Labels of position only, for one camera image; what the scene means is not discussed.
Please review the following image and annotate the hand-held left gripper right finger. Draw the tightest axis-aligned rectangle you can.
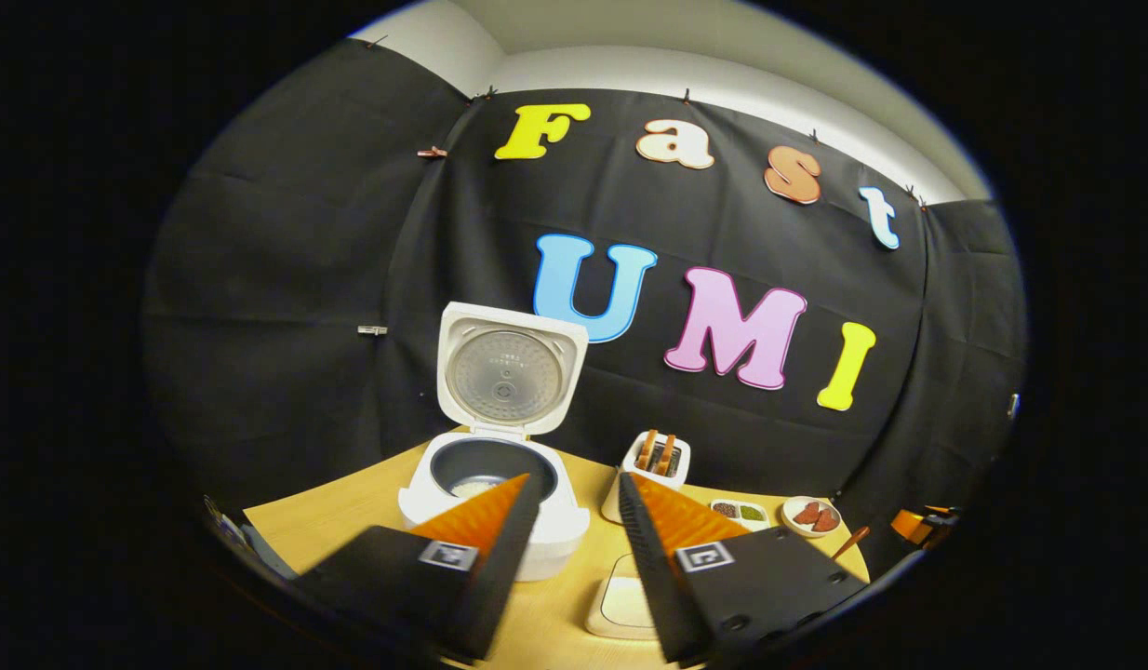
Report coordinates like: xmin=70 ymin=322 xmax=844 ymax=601
xmin=618 ymin=471 xmax=868 ymax=666

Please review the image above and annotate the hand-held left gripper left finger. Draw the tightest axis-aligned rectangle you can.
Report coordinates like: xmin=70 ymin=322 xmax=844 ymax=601
xmin=295 ymin=473 xmax=544 ymax=662

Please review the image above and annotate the cream tray of rice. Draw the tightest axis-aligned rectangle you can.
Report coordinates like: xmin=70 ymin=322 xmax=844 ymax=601
xmin=586 ymin=553 xmax=661 ymax=640

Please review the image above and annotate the white rice cooker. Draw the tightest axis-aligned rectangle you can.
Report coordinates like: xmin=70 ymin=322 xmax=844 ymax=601
xmin=398 ymin=301 xmax=593 ymax=583

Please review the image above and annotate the white divided dish of beans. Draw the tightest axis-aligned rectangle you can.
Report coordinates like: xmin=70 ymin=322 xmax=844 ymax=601
xmin=709 ymin=499 xmax=771 ymax=532

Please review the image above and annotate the white toaster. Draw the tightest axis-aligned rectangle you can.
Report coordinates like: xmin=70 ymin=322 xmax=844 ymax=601
xmin=601 ymin=429 xmax=692 ymax=524

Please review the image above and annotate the round white plate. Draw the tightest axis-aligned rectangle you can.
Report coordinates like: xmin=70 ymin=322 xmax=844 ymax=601
xmin=781 ymin=495 xmax=843 ymax=539

